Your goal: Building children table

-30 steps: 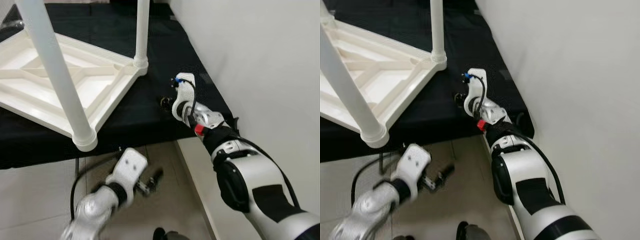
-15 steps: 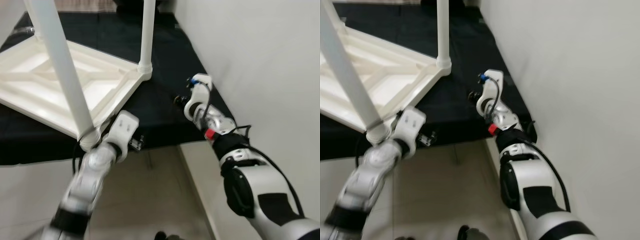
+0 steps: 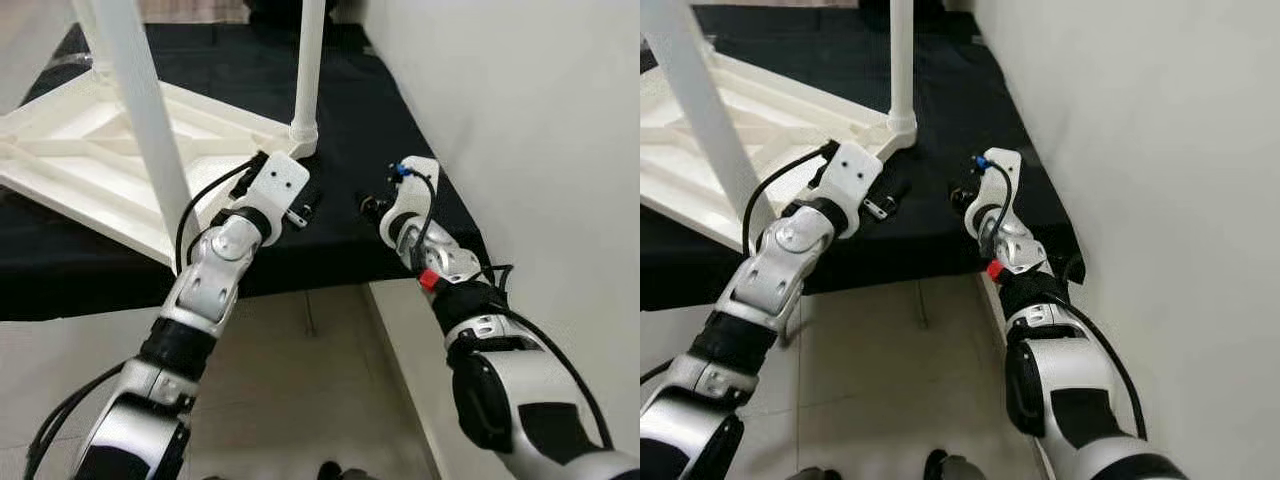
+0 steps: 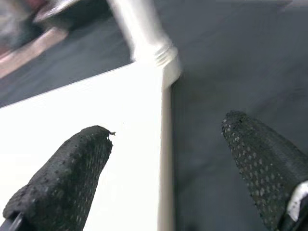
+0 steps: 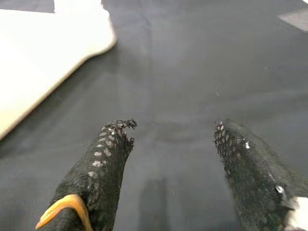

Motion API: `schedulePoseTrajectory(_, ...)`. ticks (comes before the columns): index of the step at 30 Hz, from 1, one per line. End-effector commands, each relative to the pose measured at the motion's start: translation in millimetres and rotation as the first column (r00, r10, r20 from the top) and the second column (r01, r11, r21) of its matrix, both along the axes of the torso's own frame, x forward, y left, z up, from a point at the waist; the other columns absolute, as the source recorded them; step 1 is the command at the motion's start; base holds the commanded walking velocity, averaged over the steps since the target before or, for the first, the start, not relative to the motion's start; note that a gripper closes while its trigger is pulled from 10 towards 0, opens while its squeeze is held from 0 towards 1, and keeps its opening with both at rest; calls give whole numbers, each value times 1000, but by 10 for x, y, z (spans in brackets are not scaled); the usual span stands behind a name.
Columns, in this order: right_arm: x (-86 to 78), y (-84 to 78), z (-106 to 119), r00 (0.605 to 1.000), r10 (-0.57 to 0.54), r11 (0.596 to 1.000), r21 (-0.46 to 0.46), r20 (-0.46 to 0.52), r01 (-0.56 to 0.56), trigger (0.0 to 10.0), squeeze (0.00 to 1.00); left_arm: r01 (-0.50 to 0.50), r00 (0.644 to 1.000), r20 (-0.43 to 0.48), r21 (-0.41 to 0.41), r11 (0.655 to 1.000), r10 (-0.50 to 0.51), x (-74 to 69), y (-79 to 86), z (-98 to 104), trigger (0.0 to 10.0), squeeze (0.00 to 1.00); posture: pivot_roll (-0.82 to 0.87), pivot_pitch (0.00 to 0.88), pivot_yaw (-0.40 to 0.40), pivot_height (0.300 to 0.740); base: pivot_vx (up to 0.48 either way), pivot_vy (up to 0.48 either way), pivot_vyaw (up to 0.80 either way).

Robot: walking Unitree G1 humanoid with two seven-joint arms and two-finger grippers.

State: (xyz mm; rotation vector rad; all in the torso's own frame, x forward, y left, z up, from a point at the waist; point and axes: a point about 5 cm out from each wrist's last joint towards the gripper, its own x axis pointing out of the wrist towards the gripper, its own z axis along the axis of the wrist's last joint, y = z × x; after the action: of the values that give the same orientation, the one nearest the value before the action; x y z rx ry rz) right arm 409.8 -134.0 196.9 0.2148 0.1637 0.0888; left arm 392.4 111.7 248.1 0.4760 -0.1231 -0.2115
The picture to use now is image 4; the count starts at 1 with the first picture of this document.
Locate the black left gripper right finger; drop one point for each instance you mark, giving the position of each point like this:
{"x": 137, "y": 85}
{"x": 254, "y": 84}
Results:
{"x": 267, "y": 173}

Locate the white plastic table leg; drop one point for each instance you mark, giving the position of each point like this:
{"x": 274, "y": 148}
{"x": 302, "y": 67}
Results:
{"x": 142, "y": 24}

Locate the black tablecloth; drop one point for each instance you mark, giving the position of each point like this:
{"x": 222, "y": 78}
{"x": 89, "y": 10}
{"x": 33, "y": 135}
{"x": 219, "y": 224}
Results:
{"x": 228, "y": 72}

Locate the white plastic table top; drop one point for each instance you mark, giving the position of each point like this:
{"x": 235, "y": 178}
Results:
{"x": 96, "y": 108}

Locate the beige woven bench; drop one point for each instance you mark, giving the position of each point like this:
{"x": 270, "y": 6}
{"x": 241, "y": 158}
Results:
{"x": 29, "y": 50}

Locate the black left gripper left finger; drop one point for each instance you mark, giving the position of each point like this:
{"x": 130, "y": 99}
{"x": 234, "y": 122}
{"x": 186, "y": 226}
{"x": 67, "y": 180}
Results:
{"x": 60, "y": 183}

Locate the black metal wok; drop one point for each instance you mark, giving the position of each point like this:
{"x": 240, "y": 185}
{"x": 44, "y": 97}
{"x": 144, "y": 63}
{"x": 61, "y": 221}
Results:
{"x": 72, "y": 12}

